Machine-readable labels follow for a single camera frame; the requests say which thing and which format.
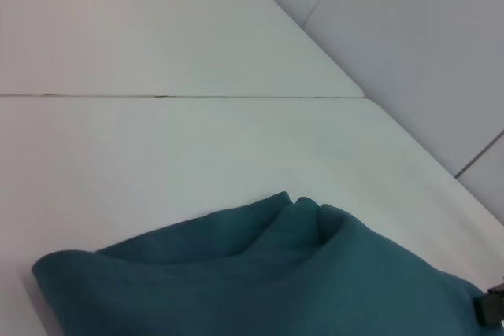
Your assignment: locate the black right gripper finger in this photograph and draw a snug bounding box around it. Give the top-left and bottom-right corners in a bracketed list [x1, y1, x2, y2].
[474, 281, 504, 327]

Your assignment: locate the teal FREE print T-shirt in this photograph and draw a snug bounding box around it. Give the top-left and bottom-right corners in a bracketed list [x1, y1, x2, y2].
[31, 190, 501, 336]

